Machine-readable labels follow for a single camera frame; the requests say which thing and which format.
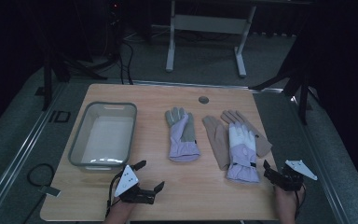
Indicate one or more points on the purple and grey glove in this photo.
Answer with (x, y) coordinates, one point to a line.
(183, 146)

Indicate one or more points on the grey table grommet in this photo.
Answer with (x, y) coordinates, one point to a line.
(203, 100)

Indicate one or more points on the person's left hand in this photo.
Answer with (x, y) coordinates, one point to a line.
(123, 209)

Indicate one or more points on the white metal desk frame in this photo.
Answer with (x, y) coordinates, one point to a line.
(211, 24)

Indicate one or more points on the person's right hand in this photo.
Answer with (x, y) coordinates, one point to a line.
(287, 200)

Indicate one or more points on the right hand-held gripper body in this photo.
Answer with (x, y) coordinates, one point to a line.
(290, 180)

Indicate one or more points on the metal floor rail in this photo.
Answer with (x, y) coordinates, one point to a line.
(199, 84)
(320, 165)
(21, 152)

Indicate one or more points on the grey plastic basin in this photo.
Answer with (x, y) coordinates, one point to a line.
(105, 137)

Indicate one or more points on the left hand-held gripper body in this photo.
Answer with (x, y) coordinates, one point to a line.
(126, 182)

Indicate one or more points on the black metal stand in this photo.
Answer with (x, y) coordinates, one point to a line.
(304, 99)
(47, 87)

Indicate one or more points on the grey flat tag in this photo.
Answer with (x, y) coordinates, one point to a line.
(50, 191)

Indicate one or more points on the white and purple glove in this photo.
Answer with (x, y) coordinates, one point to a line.
(242, 155)

